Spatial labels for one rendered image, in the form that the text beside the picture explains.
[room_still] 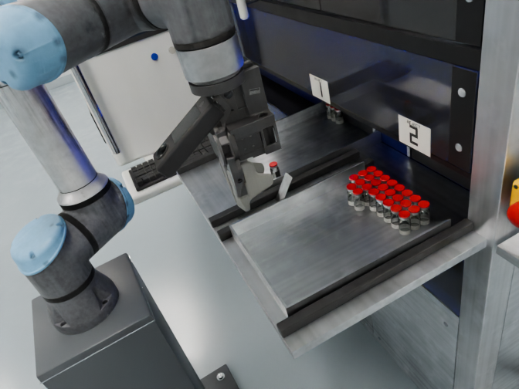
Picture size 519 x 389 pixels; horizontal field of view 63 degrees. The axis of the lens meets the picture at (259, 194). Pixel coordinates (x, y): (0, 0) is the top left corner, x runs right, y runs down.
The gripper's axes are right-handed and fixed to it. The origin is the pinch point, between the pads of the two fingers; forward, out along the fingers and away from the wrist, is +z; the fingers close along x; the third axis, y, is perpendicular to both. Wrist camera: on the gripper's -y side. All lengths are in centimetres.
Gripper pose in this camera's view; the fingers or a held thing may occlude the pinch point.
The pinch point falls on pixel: (240, 204)
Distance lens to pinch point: 63.4
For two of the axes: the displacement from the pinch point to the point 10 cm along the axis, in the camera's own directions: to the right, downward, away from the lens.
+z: 2.2, 7.8, 5.8
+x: -3.5, -4.9, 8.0
